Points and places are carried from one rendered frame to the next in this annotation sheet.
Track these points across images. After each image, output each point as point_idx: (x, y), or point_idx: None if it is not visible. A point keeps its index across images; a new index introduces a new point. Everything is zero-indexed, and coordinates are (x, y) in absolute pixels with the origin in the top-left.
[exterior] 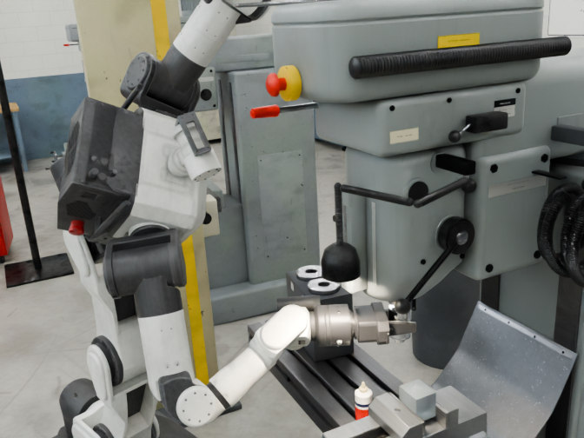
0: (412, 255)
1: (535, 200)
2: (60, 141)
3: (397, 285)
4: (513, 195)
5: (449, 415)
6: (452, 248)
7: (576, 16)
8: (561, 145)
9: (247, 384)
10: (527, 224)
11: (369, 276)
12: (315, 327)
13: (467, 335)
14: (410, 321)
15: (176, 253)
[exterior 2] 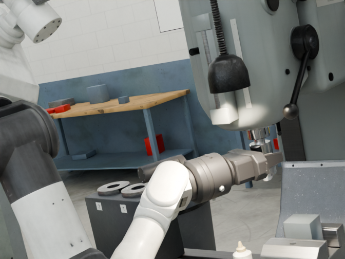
0: (279, 64)
1: (341, 14)
2: None
3: (272, 99)
4: (329, 7)
5: (339, 232)
6: (309, 51)
7: (179, 12)
8: None
9: (152, 253)
10: (342, 37)
11: (240, 103)
12: (196, 178)
13: (284, 196)
14: (275, 152)
15: (45, 112)
